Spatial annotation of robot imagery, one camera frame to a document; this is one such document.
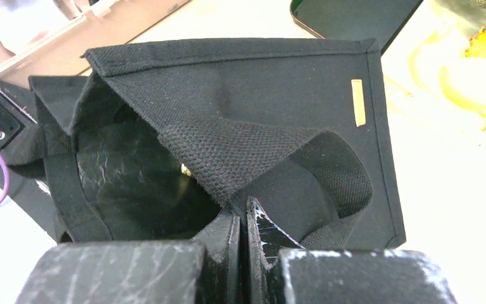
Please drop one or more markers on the yellow toy bell pepper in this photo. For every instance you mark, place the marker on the yellow toy bell pepper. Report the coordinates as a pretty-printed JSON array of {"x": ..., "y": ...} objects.
[{"x": 463, "y": 82}]

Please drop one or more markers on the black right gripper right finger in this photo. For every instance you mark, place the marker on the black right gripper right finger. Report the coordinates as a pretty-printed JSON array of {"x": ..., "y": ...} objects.
[{"x": 282, "y": 271}]

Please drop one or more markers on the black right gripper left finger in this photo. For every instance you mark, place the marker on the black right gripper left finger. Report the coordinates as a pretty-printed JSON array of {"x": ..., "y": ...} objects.
[{"x": 203, "y": 269}]

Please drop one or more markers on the beige plastic toolbox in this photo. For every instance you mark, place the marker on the beige plastic toolbox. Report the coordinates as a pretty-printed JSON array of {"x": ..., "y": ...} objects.
[{"x": 106, "y": 23}]

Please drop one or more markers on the black fabric tote bag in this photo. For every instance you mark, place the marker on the black fabric tote bag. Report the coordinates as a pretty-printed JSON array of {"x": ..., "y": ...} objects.
[{"x": 299, "y": 124}]

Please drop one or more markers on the green plastic basket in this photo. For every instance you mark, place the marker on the green plastic basket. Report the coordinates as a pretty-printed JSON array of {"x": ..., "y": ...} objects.
[{"x": 435, "y": 70}]

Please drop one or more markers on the black plastic tray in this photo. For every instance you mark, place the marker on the black plastic tray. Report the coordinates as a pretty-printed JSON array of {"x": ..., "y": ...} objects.
[{"x": 352, "y": 20}]

